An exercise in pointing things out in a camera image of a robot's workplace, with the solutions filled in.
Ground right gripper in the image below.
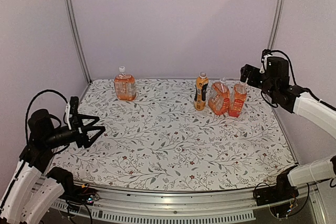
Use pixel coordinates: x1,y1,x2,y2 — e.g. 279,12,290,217
241,64,277,99

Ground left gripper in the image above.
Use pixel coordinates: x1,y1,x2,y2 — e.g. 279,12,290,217
44,113,105,148

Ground orange tea bottle front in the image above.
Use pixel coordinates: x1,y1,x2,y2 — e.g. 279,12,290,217
228,82,247,118

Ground orange tea bottle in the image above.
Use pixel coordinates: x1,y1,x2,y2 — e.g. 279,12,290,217
114,66,137,101
208,77,230,115
228,82,247,118

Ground milk tea bottle dark label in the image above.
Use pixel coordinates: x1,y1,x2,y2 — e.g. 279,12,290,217
194,72,208,111

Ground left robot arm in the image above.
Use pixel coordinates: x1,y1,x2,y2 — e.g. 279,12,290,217
1,109,106,223

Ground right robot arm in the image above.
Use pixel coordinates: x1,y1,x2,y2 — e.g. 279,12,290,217
240,54,335,206

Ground floral tablecloth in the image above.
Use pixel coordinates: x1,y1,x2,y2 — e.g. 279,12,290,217
52,79,296,191

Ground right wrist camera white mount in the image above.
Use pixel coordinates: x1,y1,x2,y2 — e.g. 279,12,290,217
260,49,272,74

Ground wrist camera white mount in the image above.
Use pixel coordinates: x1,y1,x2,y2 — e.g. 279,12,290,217
260,49,272,74
64,97,79,130

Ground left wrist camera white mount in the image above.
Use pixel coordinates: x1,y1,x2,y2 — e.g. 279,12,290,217
64,97,79,130

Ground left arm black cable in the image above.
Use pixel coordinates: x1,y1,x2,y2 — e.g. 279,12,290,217
23,89,70,135

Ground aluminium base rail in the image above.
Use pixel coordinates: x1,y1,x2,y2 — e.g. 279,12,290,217
40,185,329,223

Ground right aluminium corner post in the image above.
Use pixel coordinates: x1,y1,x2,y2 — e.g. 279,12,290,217
267,0,285,49

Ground aluminium corner post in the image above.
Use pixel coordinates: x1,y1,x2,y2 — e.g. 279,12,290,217
267,0,285,49
64,0,92,84

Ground left aluminium corner post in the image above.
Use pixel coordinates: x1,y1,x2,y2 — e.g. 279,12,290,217
64,0,92,84

